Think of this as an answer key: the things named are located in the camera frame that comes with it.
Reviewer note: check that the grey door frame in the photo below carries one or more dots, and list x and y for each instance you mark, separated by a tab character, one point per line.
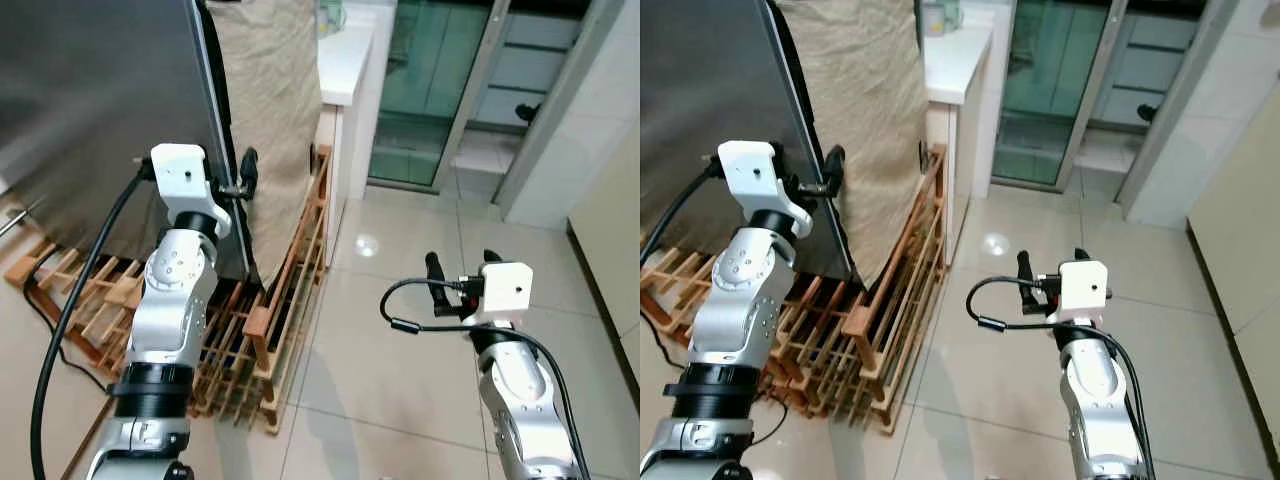
560	110
1185	110

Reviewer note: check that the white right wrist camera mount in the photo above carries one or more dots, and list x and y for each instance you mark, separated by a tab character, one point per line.
505	290
1082	288

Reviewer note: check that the beige draped cloth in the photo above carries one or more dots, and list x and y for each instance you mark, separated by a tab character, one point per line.
270	100
870	100

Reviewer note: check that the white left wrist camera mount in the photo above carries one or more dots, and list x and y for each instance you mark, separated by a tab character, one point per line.
180	170
752	170

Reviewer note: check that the pale jar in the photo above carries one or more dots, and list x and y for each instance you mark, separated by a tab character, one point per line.
330	15
938	15

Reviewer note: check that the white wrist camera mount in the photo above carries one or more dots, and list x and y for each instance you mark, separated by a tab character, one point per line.
180	170
505	290
1082	288
752	170

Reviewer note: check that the beige cabinet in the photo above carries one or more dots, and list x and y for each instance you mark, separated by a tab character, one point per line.
610	260
1240	240

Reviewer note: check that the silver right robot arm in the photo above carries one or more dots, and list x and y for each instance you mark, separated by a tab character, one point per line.
1095	400
520	390

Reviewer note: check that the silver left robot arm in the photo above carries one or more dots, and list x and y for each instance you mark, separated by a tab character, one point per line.
170	290
745	290

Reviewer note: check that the green glass sliding door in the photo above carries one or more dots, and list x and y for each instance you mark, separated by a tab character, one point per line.
1045	90
425	90

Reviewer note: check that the white counter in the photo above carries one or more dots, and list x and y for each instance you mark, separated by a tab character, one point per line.
345	70
955	70

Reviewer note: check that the wooden slatted rack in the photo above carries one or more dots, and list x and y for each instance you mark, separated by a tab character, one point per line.
880	320
270	320

